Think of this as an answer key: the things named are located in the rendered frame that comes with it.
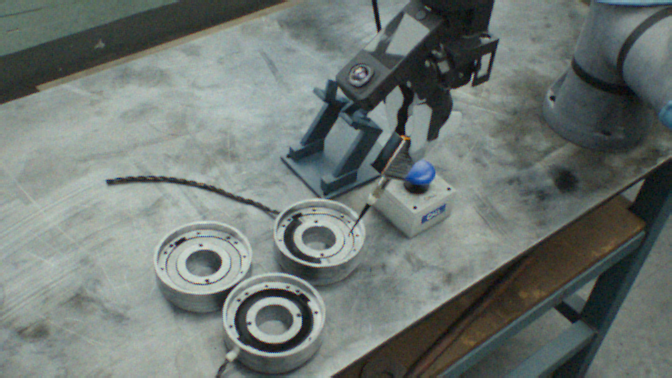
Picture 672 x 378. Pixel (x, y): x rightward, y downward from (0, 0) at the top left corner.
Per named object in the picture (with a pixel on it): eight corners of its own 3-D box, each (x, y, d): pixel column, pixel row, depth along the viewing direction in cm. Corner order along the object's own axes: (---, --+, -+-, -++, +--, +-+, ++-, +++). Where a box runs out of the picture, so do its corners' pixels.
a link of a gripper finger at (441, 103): (448, 144, 80) (458, 70, 75) (437, 149, 80) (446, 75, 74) (418, 123, 83) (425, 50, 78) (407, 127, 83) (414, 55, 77)
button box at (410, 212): (409, 240, 94) (415, 211, 90) (372, 205, 97) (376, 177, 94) (457, 213, 97) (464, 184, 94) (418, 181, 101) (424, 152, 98)
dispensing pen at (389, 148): (330, 225, 88) (410, 102, 83) (352, 227, 92) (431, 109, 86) (341, 237, 87) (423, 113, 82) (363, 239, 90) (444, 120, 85)
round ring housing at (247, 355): (278, 281, 88) (279, 257, 85) (343, 339, 82) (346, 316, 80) (203, 332, 82) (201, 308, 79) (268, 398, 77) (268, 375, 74)
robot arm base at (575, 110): (586, 75, 121) (606, 19, 115) (669, 126, 113) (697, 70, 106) (521, 108, 114) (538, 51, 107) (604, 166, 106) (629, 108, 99)
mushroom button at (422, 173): (412, 213, 93) (418, 183, 90) (391, 193, 95) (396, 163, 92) (436, 199, 95) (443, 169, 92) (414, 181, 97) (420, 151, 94)
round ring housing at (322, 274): (380, 263, 91) (384, 239, 88) (308, 304, 85) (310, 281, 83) (325, 210, 96) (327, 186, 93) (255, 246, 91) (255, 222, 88)
